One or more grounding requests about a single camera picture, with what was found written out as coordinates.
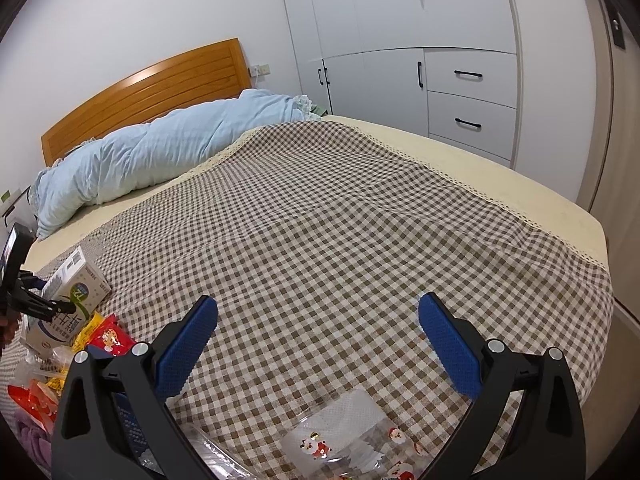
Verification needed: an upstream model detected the purple cloth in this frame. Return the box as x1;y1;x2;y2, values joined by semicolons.
14;410;52;457

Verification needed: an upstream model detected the white green milk carton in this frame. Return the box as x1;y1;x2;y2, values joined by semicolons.
22;245;113;352

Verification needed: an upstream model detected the red snack wrapper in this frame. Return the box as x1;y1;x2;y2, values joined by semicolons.
6;313;134;434

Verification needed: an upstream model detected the clear santa cellophane bag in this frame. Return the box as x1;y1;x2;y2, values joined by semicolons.
182;388;433;479

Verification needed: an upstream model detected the light blue duvet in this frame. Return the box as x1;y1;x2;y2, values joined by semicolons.
28;89;326;240

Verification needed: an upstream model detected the cream bed sheet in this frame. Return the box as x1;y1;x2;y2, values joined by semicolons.
26;115;610;271

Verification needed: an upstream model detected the brown checkered bed cover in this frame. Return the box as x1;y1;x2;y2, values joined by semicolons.
0;120;615;480

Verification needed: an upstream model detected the white built-in wardrobe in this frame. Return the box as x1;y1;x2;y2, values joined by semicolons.
284;0;518;166

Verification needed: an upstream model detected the wooden bed frame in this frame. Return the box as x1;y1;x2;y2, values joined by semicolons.
41;38;252;166

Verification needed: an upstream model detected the wall power socket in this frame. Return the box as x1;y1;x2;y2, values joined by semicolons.
248;64;270;78

